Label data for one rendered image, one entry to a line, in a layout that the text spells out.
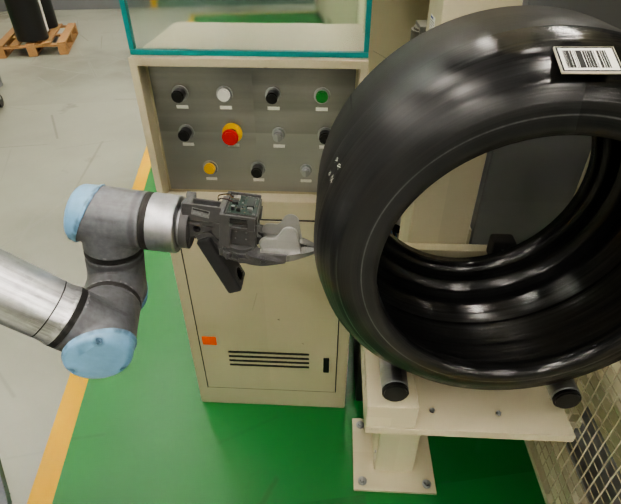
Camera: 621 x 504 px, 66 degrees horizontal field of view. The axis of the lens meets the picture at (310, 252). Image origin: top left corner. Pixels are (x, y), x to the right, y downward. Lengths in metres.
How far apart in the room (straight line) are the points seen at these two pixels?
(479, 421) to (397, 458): 0.80
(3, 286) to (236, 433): 1.31
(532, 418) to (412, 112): 0.64
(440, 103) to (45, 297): 0.54
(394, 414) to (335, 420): 1.02
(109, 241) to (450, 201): 0.66
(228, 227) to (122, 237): 0.16
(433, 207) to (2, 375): 1.88
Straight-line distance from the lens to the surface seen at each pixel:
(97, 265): 0.81
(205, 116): 1.29
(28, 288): 0.70
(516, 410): 1.00
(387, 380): 0.84
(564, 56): 0.58
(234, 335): 1.66
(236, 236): 0.73
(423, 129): 0.56
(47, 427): 2.11
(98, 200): 0.77
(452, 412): 0.96
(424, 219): 1.05
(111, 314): 0.73
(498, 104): 0.56
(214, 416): 1.93
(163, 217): 0.73
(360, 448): 1.83
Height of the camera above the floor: 1.56
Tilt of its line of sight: 36 degrees down
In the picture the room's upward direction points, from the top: straight up
